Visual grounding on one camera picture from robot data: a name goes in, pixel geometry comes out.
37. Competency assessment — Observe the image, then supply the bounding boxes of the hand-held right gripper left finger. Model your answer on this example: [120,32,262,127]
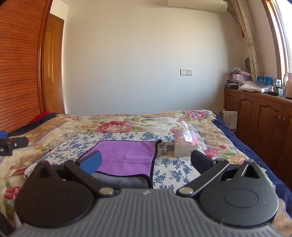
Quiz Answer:
[27,150,120,198]

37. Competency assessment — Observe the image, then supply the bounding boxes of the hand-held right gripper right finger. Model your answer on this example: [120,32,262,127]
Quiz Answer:
[176,149,266,197]

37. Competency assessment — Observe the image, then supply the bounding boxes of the purple towel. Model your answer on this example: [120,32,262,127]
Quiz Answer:
[79,140,163,178]

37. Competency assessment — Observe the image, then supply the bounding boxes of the pink tissue box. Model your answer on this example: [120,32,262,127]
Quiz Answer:
[170,120,199,158]

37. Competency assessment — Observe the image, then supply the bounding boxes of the blue floral white sheet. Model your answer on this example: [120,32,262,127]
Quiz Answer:
[24,132,206,190]

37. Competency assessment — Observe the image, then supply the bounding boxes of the red blanket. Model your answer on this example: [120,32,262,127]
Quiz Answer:
[29,110,52,124]

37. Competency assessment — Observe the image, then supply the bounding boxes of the floral bedspread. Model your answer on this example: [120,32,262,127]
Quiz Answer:
[0,110,284,230]

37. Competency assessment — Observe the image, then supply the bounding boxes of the white cardboard box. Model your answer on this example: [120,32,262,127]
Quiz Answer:
[220,110,238,130]

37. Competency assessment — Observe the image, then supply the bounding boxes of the slatted wooden wardrobe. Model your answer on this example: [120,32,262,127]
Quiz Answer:
[0,0,54,135]

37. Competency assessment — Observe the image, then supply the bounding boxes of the wooden cabinet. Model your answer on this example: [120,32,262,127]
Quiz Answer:
[224,88,292,190]

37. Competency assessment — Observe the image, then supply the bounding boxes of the wooden door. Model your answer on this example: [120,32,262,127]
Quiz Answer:
[42,12,66,114]

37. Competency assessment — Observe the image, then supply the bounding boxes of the stack of books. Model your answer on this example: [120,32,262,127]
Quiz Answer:
[225,79,240,89]

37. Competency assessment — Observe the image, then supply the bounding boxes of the clear plastic bag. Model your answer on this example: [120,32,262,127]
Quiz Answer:
[237,81,266,93]

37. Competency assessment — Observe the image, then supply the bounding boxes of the blue gift box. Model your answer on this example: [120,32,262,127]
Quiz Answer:
[257,76,273,86]

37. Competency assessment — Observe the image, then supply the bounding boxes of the pink thermos jug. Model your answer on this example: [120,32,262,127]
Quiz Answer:
[283,72,292,100]

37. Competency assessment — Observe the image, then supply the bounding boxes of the patterned beige curtain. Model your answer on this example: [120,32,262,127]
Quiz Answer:
[230,0,264,83]

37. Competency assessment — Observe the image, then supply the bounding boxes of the white air conditioner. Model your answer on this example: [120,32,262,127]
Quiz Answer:
[168,0,228,14]

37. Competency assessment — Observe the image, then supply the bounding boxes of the wooden window frame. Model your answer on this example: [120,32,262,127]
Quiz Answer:
[262,0,292,81]

